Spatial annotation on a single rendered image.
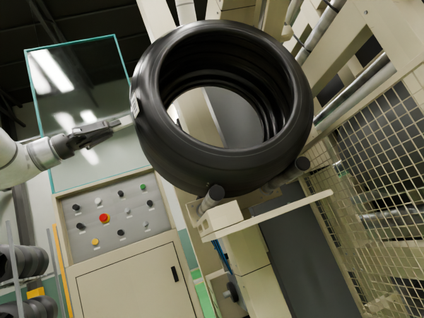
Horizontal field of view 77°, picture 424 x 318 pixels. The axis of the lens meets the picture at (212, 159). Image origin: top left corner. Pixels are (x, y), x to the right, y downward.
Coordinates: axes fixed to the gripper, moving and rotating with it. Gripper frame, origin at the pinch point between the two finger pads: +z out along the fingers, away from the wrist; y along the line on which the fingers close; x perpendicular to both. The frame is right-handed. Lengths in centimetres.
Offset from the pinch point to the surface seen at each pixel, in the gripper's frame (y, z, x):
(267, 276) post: 28, 25, 68
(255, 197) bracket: 26, 36, 40
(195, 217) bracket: 25.9, 10.2, 35.7
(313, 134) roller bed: 22, 73, 28
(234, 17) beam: 9, 64, -32
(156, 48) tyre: -12.2, 18.6, -12.6
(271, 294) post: 28, 23, 74
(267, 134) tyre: 16, 51, 21
